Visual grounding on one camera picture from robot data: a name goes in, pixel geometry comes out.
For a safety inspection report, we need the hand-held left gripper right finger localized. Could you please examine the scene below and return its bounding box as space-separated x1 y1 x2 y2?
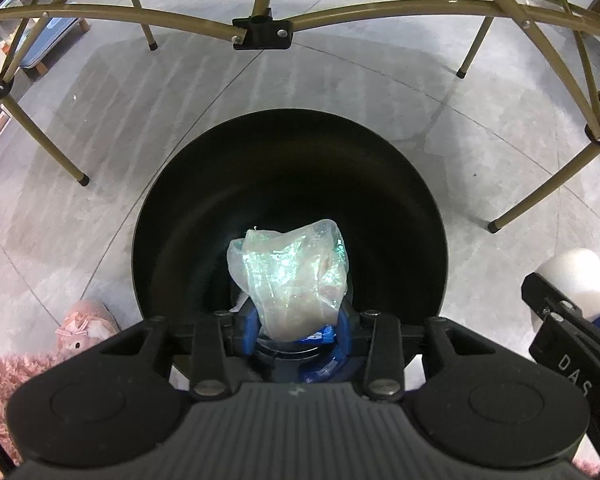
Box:
337 307 503 401

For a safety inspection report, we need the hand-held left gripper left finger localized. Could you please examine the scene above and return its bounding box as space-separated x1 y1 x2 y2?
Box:
100 307 258 398

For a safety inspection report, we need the iridescent plastic wrap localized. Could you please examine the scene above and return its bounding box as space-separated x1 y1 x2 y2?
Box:
227 219 348 342

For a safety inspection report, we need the black trash bin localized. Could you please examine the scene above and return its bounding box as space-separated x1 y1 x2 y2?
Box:
131 108 450 391

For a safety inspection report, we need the pink plush slipper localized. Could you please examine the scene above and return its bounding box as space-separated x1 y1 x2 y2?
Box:
55 300 121 358

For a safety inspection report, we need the pink fluffy rug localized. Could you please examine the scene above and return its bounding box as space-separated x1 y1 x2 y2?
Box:
0 352 68 466

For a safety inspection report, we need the tan slatted folding table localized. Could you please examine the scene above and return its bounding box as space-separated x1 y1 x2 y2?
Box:
0 0 600 233

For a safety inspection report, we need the light blue litter box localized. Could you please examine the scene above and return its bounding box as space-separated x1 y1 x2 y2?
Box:
0 0 88 78

